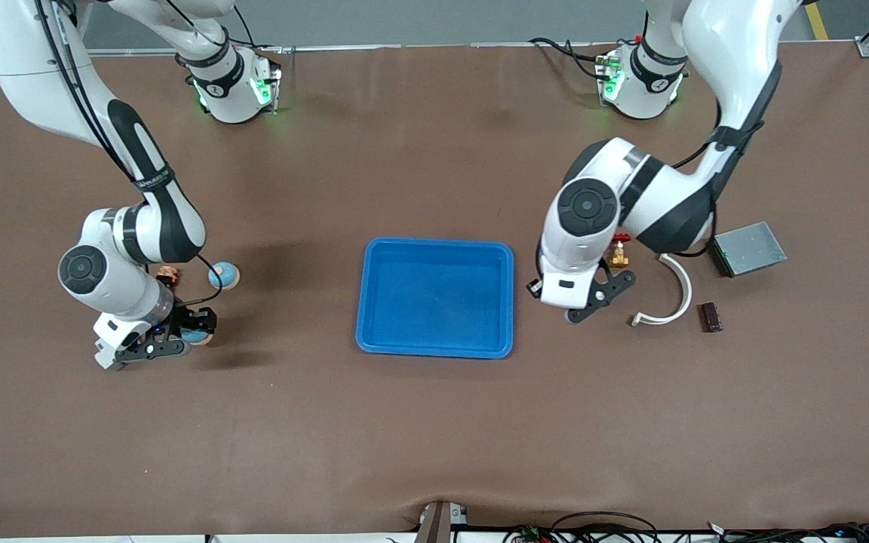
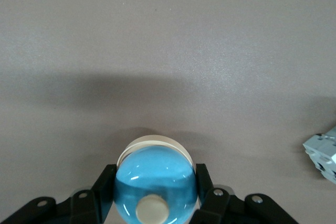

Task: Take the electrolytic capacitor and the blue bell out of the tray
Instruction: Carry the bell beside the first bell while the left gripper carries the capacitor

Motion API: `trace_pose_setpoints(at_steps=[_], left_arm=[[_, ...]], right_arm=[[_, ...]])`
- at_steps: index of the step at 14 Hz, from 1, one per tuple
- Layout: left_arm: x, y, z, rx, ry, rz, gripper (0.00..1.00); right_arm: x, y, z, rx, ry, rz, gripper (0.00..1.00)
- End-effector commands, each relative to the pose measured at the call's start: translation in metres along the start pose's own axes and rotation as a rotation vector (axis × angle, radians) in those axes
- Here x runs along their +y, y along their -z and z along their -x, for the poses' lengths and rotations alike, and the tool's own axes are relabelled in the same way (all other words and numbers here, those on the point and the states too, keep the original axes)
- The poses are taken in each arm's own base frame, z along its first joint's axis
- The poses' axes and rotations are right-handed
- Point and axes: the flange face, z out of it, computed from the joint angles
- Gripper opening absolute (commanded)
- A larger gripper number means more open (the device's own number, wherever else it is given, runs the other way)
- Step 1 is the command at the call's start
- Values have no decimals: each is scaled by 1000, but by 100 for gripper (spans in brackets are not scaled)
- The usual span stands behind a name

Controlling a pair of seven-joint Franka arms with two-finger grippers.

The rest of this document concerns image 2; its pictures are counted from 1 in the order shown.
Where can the white circuit breaker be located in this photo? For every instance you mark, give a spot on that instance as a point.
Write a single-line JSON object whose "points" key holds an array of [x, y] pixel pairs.
{"points": [[323, 155]]}

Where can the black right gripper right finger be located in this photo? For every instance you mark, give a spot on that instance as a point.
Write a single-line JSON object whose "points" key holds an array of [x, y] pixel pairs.
{"points": [[218, 205]]}

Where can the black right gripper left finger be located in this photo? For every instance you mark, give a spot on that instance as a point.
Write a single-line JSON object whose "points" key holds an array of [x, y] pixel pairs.
{"points": [[99, 203]]}

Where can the light blue call bell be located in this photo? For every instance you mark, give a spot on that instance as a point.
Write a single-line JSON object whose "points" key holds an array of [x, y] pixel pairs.
{"points": [[155, 176]]}

